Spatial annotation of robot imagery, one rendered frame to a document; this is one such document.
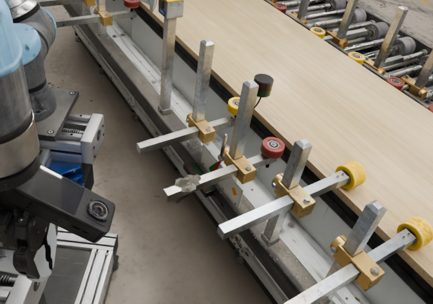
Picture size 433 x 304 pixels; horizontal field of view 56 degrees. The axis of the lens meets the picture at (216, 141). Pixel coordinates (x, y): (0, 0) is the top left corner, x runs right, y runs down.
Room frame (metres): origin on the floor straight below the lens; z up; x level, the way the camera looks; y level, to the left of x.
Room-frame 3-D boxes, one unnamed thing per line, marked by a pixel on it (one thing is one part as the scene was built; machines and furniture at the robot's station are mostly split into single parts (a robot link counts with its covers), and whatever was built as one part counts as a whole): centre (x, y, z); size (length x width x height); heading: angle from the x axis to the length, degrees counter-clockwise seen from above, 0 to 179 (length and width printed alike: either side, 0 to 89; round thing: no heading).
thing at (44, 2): (2.16, 0.88, 0.82); 0.43 x 0.03 x 0.04; 129
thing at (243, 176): (1.03, -0.09, 0.85); 0.13 x 0.06 x 0.05; 39
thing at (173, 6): (1.45, 0.25, 1.18); 0.07 x 0.07 x 0.08; 39
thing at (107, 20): (2.00, 0.70, 0.83); 0.13 x 0.06 x 0.05; 39
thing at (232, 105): (1.31, -0.06, 0.85); 0.08 x 0.08 x 0.11
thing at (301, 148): (0.85, -0.23, 0.89); 0.03 x 0.03 x 0.48; 39
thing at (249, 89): (1.05, -0.07, 0.93); 0.03 x 0.03 x 0.48; 39
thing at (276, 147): (1.10, -0.20, 0.85); 0.08 x 0.08 x 0.11
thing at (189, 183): (0.89, 0.06, 0.87); 0.09 x 0.07 x 0.02; 129
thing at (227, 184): (1.06, -0.03, 0.75); 0.26 x 0.01 x 0.10; 39
